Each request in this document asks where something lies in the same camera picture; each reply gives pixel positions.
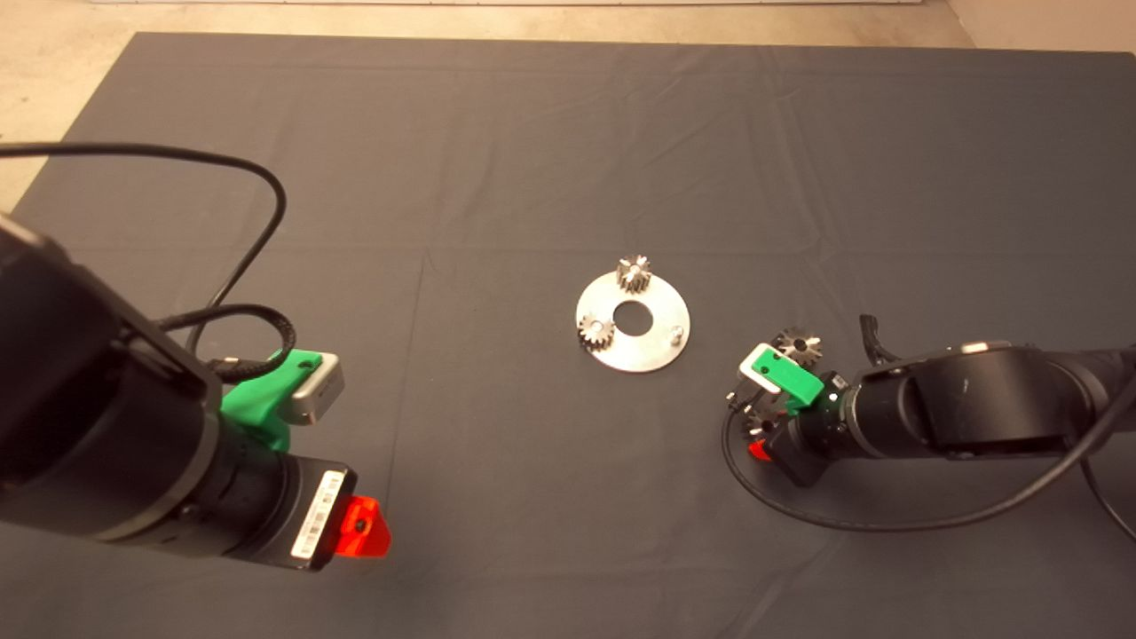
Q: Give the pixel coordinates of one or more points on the steel pinion gear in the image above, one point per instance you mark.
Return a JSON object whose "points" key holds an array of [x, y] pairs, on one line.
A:
{"points": [[634, 275], [596, 335]]}

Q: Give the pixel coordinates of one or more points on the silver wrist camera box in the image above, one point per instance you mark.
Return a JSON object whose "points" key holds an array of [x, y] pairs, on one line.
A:
{"points": [[323, 390], [747, 368]]}

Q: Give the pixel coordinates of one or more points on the large steel gear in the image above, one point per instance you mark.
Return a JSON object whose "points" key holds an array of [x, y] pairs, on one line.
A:
{"points": [[799, 344]]}

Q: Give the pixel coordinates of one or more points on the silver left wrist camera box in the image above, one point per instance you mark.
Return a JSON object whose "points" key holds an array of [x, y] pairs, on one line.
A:
{"points": [[323, 390]]}

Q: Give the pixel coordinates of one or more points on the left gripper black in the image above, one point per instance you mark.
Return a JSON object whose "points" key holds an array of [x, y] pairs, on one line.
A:
{"points": [[288, 506]]}

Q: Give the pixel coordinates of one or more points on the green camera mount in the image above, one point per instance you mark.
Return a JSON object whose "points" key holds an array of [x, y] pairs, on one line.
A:
{"points": [[790, 377], [259, 398]]}

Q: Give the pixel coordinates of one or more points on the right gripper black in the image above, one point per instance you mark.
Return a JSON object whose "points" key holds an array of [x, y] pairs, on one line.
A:
{"points": [[821, 435]]}

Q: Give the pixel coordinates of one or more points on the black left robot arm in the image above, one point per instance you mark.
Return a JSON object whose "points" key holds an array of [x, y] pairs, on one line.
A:
{"points": [[89, 408]]}

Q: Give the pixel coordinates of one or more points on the dark grey table cloth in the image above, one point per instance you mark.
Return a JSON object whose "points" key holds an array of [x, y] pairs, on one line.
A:
{"points": [[532, 160]]}

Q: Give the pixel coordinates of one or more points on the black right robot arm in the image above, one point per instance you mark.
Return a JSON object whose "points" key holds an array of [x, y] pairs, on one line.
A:
{"points": [[985, 404]]}

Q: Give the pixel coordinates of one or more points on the green left camera mount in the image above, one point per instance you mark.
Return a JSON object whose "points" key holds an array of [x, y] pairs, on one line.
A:
{"points": [[259, 398]]}

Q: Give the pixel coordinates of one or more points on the green right camera mount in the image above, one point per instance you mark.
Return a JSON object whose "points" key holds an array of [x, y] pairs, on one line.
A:
{"points": [[790, 377]]}

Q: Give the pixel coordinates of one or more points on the round metal plate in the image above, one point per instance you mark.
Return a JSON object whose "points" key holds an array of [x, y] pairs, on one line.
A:
{"points": [[657, 351]]}

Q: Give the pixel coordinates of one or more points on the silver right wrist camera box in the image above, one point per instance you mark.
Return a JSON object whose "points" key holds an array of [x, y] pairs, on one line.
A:
{"points": [[747, 368]]}

